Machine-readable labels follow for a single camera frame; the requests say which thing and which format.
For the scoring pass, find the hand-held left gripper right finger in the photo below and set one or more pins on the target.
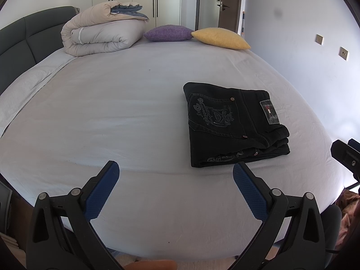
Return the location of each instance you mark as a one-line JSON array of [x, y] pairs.
[[250, 191]]

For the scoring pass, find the wall socket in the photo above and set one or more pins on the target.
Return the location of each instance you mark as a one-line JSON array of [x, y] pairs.
[[319, 39], [343, 53]]

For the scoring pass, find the dark grey headboard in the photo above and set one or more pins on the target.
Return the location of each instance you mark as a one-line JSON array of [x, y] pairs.
[[26, 39]]

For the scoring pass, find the reddish cloth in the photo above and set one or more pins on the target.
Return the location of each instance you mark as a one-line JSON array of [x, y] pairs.
[[350, 206]]

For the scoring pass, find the black jeans pants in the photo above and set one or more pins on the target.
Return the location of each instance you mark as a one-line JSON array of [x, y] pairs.
[[225, 123]]

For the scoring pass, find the folded beige duvet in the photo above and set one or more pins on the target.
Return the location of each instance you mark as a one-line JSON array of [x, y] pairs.
[[98, 32]]

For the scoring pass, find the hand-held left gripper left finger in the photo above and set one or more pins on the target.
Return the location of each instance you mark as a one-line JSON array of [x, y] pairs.
[[102, 188]]

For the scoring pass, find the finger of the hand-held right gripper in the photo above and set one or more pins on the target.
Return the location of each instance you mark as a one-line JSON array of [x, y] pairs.
[[355, 143], [346, 157]]

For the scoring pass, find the purple pillow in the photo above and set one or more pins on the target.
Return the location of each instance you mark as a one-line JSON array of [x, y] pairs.
[[168, 33]]

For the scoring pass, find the brown door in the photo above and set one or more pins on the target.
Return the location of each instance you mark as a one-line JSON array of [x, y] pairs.
[[229, 2]]

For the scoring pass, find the yellow pillow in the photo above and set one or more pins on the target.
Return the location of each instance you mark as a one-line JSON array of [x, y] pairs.
[[220, 38]]

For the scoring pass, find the bed with white sheet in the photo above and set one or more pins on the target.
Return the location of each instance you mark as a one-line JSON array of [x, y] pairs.
[[112, 118]]

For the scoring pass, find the white wardrobe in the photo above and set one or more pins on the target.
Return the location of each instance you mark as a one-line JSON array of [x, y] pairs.
[[137, 0]]

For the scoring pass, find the grey bed cloth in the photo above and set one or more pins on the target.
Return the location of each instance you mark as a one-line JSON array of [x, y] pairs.
[[31, 81]]

